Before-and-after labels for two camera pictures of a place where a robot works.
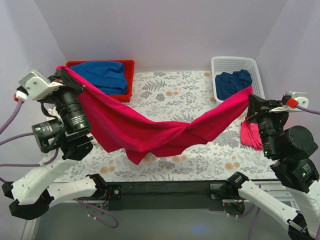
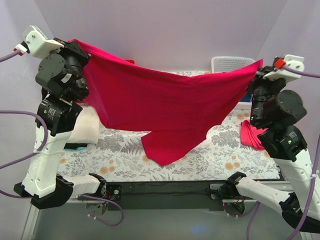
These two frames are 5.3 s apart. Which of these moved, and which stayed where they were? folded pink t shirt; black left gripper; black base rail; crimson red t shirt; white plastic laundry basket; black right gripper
Moved: black left gripper; crimson red t shirt; black right gripper
Stayed: folded pink t shirt; white plastic laundry basket; black base rail
